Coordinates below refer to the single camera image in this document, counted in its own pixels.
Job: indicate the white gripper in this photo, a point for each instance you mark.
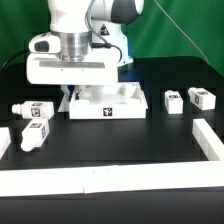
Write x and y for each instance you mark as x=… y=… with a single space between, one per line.
x=67 y=59

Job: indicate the white square tabletop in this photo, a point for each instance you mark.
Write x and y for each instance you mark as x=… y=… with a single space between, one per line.
x=124 y=100

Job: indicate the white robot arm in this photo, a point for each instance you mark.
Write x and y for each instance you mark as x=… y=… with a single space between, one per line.
x=103 y=19

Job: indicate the green backdrop curtain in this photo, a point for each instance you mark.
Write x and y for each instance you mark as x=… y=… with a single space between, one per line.
x=165 y=28

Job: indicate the white left fence wall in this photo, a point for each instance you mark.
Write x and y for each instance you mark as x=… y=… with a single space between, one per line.
x=5 y=140

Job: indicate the white fence wall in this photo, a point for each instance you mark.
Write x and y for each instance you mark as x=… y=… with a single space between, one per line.
x=207 y=139
x=116 y=178
x=5 y=140

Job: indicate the white front fence wall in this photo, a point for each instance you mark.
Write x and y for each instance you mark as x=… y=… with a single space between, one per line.
x=116 y=178

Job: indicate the white right fence wall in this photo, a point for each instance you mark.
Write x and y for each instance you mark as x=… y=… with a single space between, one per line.
x=207 y=139

